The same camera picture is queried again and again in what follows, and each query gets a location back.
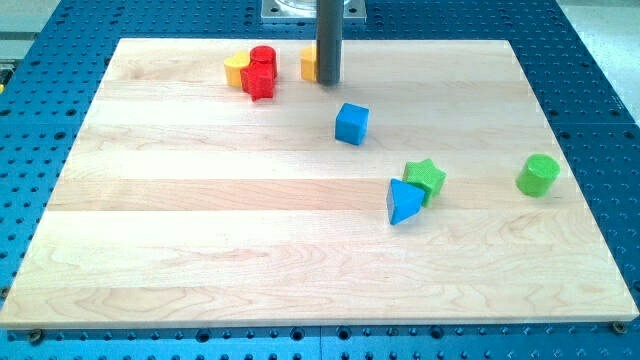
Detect yellow hexagon block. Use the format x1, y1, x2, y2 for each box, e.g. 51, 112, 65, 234
300, 45, 317, 82

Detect yellow heart block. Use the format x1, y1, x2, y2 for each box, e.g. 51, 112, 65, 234
224, 51, 250, 88

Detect blue cube block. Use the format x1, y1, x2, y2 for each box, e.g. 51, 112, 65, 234
334, 103, 370, 146

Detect blue triangle block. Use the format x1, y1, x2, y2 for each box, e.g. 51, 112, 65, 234
386, 179, 426, 225

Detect green star block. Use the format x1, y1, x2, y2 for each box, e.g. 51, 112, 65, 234
402, 158, 447, 208

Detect light wooden board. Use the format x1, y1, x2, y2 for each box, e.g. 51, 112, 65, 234
1, 38, 638, 329

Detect red star block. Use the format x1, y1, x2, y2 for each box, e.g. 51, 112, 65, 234
240, 63, 275, 101

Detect red cylinder block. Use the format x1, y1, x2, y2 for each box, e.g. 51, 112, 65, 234
249, 45, 278, 78

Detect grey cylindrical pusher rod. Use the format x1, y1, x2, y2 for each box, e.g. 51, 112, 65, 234
316, 0, 344, 86

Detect green cylinder block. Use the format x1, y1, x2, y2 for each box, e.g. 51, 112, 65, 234
516, 154, 561, 198

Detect left board clamp screw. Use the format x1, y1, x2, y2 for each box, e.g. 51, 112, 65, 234
26, 329, 44, 345

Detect board clamp screw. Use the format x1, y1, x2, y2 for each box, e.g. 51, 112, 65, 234
610, 321, 628, 335
26, 329, 44, 345

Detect right board clamp screw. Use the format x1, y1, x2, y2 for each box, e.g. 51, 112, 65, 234
610, 321, 628, 335

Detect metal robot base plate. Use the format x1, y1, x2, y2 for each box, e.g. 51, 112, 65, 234
259, 0, 367, 23

